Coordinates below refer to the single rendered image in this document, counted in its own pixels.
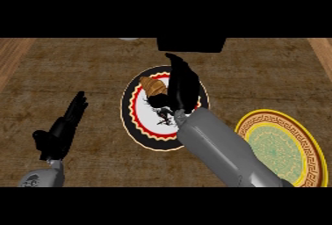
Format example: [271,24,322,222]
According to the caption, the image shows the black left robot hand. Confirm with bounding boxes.
[32,91,91,162]

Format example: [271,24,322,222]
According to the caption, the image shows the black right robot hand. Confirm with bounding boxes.
[148,52,201,116]

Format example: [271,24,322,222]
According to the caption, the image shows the brown croissant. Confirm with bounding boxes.
[139,76,170,97]

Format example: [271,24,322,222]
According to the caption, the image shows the black red white plate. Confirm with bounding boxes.
[120,65,212,152]

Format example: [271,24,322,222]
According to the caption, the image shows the yellow brown green plate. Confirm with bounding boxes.
[234,108,330,188]

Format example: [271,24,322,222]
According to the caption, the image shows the black box appliance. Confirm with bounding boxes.
[156,38,228,54]

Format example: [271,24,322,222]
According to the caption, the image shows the brown woven placemat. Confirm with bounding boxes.
[0,38,332,188]

